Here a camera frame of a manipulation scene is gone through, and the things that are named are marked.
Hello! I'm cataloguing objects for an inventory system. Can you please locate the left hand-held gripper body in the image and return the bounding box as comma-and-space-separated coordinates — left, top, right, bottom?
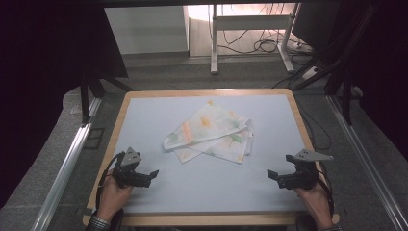
111, 146, 152, 189

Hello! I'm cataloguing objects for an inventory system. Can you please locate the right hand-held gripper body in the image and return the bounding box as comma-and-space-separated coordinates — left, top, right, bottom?
277, 148, 335, 191

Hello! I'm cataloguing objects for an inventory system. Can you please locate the white leaf-print cloth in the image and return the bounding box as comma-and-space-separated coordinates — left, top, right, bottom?
162, 99, 255, 165

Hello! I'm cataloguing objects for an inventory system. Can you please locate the person's right hand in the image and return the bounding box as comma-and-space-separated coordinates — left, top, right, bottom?
293, 181, 334, 229

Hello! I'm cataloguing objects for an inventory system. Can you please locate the person's left hand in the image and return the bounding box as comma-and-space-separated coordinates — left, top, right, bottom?
95, 173, 135, 223

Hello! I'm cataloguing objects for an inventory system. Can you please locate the black floor grate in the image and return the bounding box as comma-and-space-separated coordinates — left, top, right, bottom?
83, 127, 106, 151

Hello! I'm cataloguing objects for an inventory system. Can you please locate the dark cloth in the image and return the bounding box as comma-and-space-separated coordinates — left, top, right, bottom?
109, 207, 125, 231

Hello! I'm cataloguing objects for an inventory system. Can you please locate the black metal stand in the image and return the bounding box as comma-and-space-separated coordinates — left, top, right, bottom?
290, 3, 379, 127
78, 68, 135, 127

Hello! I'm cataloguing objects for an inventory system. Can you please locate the white power strip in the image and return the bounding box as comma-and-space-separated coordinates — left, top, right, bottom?
301, 65, 320, 81

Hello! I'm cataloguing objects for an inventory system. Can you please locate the dark curtain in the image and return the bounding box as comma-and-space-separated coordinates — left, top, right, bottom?
0, 0, 129, 210

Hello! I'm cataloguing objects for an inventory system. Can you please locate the white panel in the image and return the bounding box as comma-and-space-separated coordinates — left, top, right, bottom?
103, 5, 190, 56

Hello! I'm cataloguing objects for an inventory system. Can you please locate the black monitor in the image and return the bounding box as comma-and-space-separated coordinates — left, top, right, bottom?
291, 2, 342, 50

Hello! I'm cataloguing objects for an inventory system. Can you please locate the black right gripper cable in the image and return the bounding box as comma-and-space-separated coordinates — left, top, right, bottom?
317, 170, 336, 220

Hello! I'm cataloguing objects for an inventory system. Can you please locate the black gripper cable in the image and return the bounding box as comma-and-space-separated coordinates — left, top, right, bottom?
94, 151, 125, 214
317, 170, 336, 220

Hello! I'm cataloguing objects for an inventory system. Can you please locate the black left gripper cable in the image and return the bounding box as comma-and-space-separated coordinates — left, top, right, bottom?
94, 151, 125, 214

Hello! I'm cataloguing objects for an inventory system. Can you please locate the thin black floor cable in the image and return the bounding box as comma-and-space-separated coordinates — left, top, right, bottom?
299, 107, 333, 152

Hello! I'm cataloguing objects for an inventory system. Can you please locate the aluminium floor rail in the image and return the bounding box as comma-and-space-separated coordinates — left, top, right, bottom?
324, 93, 408, 231
30, 95, 104, 231

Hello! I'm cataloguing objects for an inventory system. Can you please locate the tangle of black floor cables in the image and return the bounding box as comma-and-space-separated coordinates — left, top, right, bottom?
207, 3, 314, 56

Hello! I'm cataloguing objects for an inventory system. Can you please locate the white metal desk frame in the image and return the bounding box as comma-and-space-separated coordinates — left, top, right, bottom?
209, 3, 302, 75

